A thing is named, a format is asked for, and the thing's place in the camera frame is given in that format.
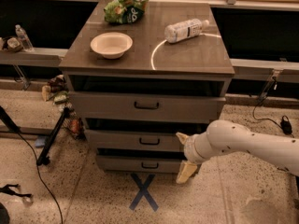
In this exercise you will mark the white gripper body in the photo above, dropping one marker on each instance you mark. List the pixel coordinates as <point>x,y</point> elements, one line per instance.
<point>189,152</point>

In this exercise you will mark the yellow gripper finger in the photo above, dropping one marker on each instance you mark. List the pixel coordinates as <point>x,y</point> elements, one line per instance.
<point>186,170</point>
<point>182,137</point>

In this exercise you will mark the grey drawer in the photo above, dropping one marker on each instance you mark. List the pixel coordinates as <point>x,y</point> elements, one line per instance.
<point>126,164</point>
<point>167,142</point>
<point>146,107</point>

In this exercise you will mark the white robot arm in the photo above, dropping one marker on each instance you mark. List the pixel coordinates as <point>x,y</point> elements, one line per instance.
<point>224,137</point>

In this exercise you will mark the grey drawer cabinet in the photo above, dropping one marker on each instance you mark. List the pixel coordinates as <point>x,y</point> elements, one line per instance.
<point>197,67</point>

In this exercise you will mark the grey bottom drawer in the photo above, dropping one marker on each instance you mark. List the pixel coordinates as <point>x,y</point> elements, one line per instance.
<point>126,164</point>

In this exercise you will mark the grey top drawer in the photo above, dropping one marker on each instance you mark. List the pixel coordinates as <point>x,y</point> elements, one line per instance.
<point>146,107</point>

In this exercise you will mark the blue tape cross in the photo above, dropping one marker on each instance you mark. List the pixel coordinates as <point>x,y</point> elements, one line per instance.
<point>143,192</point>

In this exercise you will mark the lying clear plastic bottle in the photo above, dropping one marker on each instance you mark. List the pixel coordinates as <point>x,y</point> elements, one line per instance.
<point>184,30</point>

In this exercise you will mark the white bowl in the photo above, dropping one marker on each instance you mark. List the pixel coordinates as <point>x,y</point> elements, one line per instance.
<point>111,45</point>

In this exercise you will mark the pile of snack bags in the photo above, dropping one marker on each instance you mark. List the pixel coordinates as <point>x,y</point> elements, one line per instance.
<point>55,90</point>

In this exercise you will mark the black tripod leg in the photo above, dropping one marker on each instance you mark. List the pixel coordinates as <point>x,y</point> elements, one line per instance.
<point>43,158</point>

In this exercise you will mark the green chip bag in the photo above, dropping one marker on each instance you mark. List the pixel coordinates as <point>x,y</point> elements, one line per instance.
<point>125,11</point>

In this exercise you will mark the upright water bottle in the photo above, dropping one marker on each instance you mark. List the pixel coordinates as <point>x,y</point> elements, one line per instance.
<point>23,37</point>

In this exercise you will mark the grey side shelf rail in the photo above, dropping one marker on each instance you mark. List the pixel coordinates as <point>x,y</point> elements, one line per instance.
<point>42,57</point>

